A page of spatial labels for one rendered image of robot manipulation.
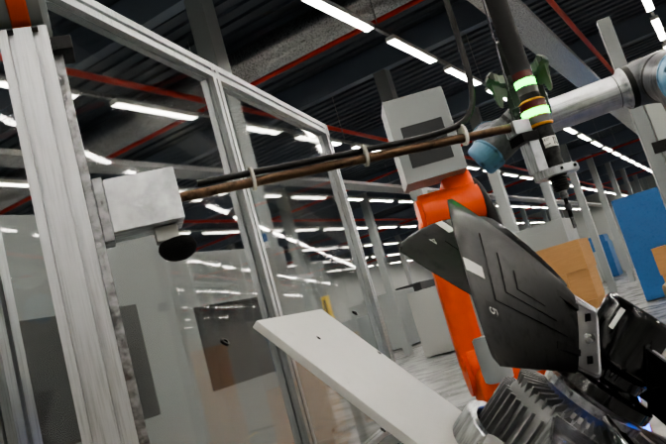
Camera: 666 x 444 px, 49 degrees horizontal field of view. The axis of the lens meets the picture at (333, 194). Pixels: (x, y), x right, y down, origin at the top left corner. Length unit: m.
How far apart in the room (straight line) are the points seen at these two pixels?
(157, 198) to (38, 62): 0.23
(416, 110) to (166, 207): 4.29
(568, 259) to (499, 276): 8.27
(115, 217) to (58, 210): 0.07
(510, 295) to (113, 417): 0.48
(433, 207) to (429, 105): 0.72
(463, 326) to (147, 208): 4.36
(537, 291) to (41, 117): 0.65
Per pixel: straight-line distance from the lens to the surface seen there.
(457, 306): 5.17
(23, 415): 1.03
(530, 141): 1.16
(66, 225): 0.94
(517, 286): 0.87
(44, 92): 1.00
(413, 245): 1.15
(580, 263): 9.10
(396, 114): 5.14
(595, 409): 1.03
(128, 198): 0.95
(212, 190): 0.99
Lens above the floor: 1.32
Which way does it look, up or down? 10 degrees up
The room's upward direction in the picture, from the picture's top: 16 degrees counter-clockwise
